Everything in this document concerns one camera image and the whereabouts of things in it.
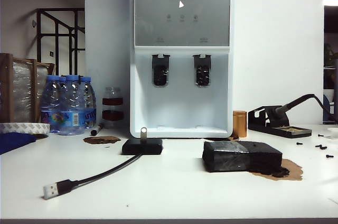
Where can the glass jar brown bands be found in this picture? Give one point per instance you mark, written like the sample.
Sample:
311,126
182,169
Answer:
112,94

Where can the wall switch plate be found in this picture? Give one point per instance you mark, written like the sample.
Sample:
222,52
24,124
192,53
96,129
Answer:
51,53

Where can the copper metal can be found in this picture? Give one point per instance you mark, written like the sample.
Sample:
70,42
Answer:
239,125

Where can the black sponge block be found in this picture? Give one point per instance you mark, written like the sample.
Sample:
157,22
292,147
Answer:
232,158

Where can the black metal railing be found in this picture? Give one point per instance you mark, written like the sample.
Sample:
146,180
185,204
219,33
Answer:
38,36

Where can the black soldering iron stand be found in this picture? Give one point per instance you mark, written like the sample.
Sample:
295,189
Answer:
257,126

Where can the white grey water dispenser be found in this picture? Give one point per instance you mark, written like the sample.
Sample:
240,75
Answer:
182,107

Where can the small round wall fixture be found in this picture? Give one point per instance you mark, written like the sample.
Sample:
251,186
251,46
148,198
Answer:
33,23

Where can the clear water bottle blue cap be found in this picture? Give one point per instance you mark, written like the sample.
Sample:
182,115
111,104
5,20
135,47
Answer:
62,78
88,97
48,97
72,102

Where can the white tape roll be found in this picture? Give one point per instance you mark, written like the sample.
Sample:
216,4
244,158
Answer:
23,128

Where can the yellow cleaning sponge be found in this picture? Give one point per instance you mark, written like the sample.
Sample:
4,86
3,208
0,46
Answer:
293,129

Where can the wooden crate with plastic wrap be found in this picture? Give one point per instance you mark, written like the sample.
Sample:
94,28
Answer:
6,89

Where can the ceiling light panel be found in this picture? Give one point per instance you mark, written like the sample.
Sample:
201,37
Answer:
330,1

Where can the silver USB flash drive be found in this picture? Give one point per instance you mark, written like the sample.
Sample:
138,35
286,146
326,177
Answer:
143,132

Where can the black marker pen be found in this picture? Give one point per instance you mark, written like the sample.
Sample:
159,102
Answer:
96,129

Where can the blue cloth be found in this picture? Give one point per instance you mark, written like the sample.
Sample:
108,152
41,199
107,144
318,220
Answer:
13,140

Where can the black USB hub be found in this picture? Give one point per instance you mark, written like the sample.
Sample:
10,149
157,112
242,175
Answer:
142,148

